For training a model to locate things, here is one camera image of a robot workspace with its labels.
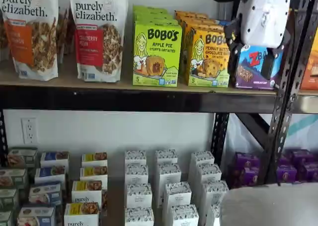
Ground purple snack box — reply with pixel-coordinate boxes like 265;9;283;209
290;148;315;166
234;152;261;170
276;164;298;184
301;162;318;182
228;165;262;189

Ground small blue snack box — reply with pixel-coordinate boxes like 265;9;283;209
28;183;63;207
17;206;56;226
40;151;70;169
34;165;67;185

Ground blue purple Zbar box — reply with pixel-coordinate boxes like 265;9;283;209
234;44;284;90

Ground small green snack box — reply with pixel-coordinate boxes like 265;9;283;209
0;188;20;210
7;147;38;168
0;210;13;226
0;168;28;190

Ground white wall outlet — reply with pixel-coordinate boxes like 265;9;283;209
20;117;38;144

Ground large orange box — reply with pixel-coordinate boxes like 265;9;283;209
300;11;318;90

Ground yellow Bobo's peanut butter box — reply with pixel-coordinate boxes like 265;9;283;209
189;26;231;88
182;19;225;85
174;10;209;20
177;14;217;28

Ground green Bobo's apple pie box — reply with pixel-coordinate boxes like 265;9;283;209
132;4;169;14
133;9;173;20
132;19;183;88
134;14;178;26

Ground white patterned pantry box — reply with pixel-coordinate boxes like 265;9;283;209
127;183;153;210
124;207;156;226
158;162;182;185
155;149;178;166
124;150;148;167
124;163;149;186
162;182;192;210
169;204;200;226
190;151;215;167
210;203;222;226
196;163;223;185
201;180;230;207

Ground orange label granola bag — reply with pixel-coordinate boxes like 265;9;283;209
0;0;60;82

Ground white granola bag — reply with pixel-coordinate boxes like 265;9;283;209
56;6;76;56

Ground black metal shelf rack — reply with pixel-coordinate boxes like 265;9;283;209
233;0;318;187
0;0;283;226

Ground yellow white granola box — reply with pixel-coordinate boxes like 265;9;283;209
81;151;108;169
79;165;108;185
72;180;103;205
64;202;100;226

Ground red label granola bag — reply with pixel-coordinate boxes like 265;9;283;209
69;0;129;83

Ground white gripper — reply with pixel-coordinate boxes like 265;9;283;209
224;0;292;79

